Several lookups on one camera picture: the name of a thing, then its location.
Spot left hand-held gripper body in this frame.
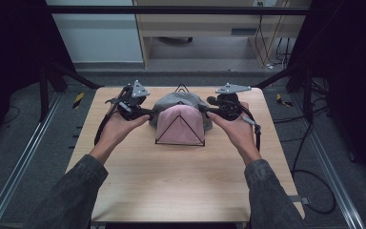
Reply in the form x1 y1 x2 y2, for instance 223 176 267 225
105 79 152 122

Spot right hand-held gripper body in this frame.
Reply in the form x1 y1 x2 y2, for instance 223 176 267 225
213 82 253 122

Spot grey felt hat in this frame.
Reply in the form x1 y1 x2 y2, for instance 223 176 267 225
149 91 214 133

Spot pink knit hat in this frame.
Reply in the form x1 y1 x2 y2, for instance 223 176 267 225
154 104 206 147

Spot black wire rack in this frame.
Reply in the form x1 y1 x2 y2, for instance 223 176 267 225
154 83 207 148

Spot person's right hand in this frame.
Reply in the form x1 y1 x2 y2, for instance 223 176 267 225
206 101 264 167

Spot person's left hand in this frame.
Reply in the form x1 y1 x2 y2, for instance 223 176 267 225
88 112 152 166

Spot white cabinet panel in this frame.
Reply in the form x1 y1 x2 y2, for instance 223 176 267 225
45 0 145 64

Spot black metal stand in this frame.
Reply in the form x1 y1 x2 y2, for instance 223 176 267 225
251 61 330 125
37 60 104 123

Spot light wooden desk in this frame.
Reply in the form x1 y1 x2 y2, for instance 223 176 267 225
132 0 313 70

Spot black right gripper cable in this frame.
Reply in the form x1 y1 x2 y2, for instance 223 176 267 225
238 104 264 153

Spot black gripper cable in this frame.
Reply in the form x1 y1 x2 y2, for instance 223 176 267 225
238 104 264 153
93 91 126 147

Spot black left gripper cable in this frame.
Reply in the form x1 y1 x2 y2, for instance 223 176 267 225
93 91 126 147

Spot black hanging desk cables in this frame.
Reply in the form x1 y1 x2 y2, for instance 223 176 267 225
253 1 294 70

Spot black horizontal frame bar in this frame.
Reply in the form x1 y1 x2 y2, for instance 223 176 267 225
47 5 311 16

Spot grey metal table bracket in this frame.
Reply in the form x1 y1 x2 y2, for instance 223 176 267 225
288 195 311 205

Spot aluminium floor rail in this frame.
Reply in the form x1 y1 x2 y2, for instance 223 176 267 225
301 94 366 229
0 92 63 229

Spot black floor cable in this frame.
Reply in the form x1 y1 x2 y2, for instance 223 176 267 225
272 104 337 216

